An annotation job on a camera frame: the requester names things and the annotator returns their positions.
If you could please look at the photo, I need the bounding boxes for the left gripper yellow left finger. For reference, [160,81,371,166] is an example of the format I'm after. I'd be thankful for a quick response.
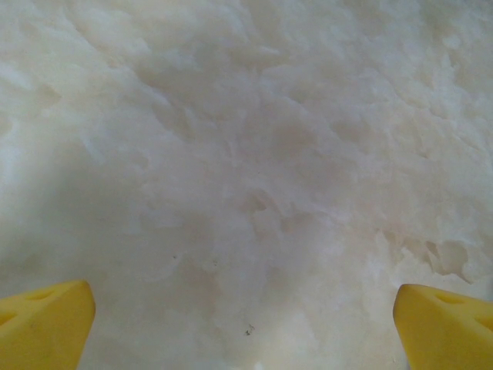
[0,279,96,370]

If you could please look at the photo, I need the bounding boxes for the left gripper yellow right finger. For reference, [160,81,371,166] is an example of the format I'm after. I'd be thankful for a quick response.
[393,283,493,370]

